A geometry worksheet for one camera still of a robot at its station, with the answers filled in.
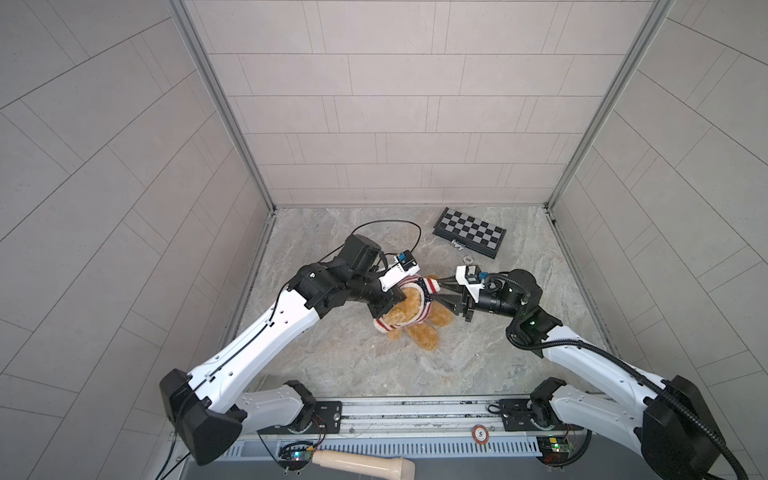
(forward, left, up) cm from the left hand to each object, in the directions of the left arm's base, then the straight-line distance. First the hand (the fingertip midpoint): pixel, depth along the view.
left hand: (410, 295), depth 67 cm
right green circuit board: (-26, -34, -23) cm, 49 cm away
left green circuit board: (-29, +25, -20) cm, 43 cm away
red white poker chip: (-24, -17, -22) cm, 37 cm away
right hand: (+1, -6, -1) cm, 6 cm away
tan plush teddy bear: (-3, 0, -1) cm, 3 cm away
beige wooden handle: (-30, +9, -20) cm, 37 cm away
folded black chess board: (+34, -25, -21) cm, 47 cm away
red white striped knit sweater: (+2, -4, +1) cm, 5 cm away
